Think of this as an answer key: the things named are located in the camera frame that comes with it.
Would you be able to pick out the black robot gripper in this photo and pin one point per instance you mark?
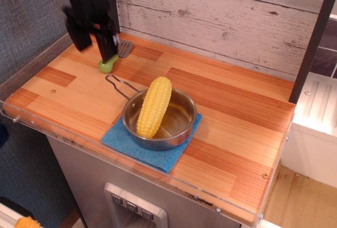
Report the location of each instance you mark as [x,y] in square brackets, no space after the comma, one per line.
[85,17]

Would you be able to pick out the green handled grey spatula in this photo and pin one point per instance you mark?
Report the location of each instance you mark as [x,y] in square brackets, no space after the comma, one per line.
[123,50]

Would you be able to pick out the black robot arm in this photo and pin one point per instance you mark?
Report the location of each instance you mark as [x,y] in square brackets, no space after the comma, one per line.
[86,17]

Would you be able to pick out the yellow toy corn cob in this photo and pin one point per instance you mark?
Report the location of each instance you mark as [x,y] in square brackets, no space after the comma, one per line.
[154,107]

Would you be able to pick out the blue cloth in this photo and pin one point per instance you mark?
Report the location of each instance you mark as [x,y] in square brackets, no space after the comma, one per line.
[119,139]

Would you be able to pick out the clear acrylic table guard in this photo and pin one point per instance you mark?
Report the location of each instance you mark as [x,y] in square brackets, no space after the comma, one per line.
[229,163]

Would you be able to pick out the small steel saucepan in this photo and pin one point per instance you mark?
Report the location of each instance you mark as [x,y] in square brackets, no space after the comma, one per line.
[177,123]

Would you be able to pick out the grey toy kitchen cabinet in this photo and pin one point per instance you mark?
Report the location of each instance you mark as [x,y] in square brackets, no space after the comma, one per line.
[86,175]

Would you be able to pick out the silver dispenser panel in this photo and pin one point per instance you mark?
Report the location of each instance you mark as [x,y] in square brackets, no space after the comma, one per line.
[129,210]

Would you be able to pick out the orange object bottom left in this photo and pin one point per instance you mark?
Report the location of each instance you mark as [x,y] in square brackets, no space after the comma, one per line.
[27,222]

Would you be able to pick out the white toy sink unit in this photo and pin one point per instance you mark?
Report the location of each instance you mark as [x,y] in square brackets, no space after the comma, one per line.
[310,149]

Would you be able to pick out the dark vertical post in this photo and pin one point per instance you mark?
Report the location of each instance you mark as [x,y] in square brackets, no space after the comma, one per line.
[315,39]

